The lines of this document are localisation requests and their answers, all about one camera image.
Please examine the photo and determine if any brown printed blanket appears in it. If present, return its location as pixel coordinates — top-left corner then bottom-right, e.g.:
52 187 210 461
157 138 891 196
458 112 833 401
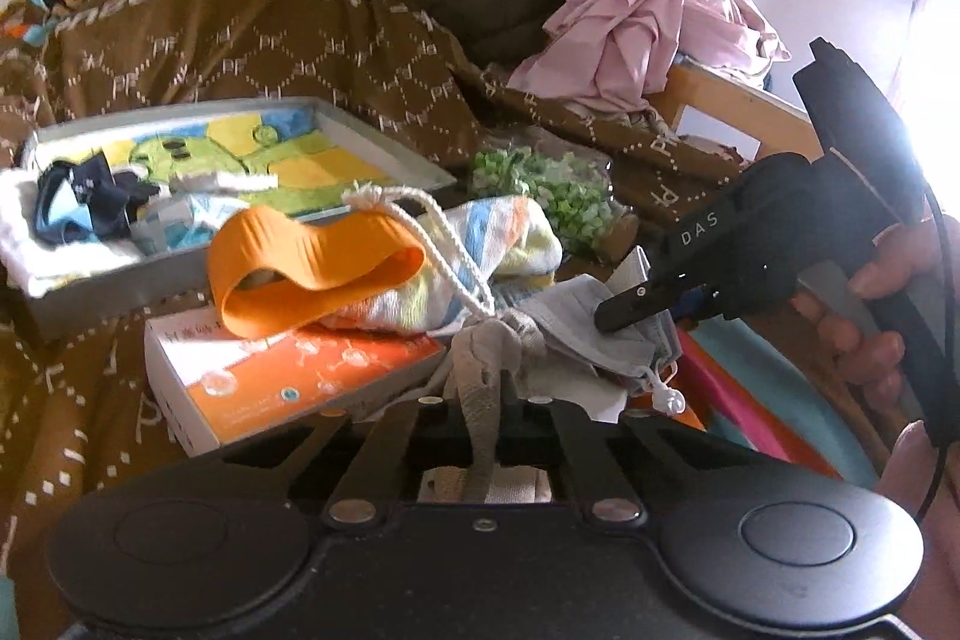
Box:
0 0 901 581

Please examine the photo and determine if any pink cloth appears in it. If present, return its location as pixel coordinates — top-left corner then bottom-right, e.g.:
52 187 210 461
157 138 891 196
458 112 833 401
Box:
510 0 792 112

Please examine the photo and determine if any grey metal tray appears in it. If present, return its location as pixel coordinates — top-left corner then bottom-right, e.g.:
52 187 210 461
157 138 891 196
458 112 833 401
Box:
15 96 458 341

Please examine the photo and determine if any grey face mask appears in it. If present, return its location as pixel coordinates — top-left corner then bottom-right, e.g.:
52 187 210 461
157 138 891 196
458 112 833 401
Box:
517 276 687 416

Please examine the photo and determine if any pastel striped cloth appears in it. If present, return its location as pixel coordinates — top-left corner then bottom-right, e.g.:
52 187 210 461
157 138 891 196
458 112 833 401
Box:
330 194 563 333

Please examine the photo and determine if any frog drawing sheet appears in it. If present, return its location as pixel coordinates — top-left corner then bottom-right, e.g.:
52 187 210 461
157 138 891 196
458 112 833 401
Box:
41 111 391 221

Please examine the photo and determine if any white ribbed gauze towel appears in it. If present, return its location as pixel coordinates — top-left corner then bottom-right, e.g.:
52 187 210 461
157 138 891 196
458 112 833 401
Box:
0 167 151 296

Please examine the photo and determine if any bag of green pieces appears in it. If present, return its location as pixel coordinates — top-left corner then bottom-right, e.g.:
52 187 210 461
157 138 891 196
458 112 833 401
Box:
469 149 638 259

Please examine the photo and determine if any person's right hand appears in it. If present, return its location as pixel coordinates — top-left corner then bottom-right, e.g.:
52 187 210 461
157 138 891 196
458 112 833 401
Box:
795 212 960 536

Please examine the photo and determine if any orange headband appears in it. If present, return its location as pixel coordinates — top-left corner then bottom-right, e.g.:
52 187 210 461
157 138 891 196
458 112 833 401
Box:
208 205 425 341

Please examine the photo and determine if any white and light-blue cloth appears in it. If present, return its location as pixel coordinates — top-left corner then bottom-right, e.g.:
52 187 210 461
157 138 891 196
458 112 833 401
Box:
131 194 252 255

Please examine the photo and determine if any orange and white box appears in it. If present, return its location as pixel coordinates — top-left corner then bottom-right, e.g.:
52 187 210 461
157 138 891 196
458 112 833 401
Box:
144 306 447 457

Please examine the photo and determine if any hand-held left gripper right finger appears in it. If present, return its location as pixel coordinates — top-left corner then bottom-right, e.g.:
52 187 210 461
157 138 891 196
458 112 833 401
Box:
499 396 751 528

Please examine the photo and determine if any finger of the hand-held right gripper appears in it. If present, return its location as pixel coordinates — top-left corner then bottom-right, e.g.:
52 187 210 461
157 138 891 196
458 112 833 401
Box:
596 276 725 333

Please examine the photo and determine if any navy and light-blue underwear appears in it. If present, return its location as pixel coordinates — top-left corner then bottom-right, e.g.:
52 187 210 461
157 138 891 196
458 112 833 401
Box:
34 158 162 244

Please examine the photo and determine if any plain wooden bed rail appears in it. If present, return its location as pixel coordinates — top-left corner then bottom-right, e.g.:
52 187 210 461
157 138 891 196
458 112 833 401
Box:
660 62 822 161

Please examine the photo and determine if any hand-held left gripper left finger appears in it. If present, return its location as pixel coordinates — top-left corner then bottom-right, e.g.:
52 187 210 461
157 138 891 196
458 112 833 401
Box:
221 396 481 528

